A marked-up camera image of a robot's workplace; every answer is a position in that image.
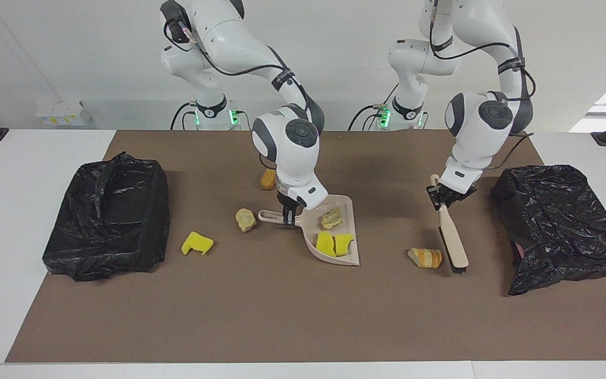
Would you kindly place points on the pale crumpled food piece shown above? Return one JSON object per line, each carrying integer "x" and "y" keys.
{"x": 245, "y": 220}

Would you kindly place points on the yellow sponge wedge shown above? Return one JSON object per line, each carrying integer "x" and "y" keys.
{"x": 343, "y": 243}

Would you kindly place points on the orange striped croissant piece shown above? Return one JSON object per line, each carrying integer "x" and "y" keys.
{"x": 425, "y": 258}

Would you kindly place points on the pale flaky pastry piece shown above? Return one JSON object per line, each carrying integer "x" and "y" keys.
{"x": 331, "y": 218}

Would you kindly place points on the yellow sponge block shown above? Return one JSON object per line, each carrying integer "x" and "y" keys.
{"x": 325, "y": 243}

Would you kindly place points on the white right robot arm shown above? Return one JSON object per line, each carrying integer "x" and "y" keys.
{"x": 295, "y": 158}

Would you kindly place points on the crumpled black trash bag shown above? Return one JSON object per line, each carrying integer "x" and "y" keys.
{"x": 561, "y": 226}

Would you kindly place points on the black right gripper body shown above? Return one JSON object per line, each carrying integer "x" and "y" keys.
{"x": 287, "y": 201}

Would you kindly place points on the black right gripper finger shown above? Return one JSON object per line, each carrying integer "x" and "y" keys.
{"x": 289, "y": 218}

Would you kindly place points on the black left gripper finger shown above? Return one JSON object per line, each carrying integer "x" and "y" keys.
{"x": 432, "y": 196}

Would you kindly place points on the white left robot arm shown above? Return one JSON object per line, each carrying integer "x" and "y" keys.
{"x": 479, "y": 142}

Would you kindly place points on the brown table mat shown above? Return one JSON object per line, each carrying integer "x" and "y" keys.
{"x": 303, "y": 316}

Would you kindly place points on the pink plastic bin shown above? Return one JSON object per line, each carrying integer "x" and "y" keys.
{"x": 517, "y": 252}

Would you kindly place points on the notched yellow sponge piece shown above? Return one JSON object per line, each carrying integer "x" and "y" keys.
{"x": 196, "y": 243}

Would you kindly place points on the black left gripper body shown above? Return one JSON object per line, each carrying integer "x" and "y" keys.
{"x": 453, "y": 193}

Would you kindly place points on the open black bag-lined bin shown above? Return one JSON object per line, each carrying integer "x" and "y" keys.
{"x": 108, "y": 221}

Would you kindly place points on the beige plastic dustpan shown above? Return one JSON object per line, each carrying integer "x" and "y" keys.
{"x": 349, "y": 210}

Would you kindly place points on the white wall socket box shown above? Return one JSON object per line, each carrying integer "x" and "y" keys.
{"x": 63, "y": 113}

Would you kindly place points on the beige hand brush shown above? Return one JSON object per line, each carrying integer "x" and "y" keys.
{"x": 455, "y": 242}

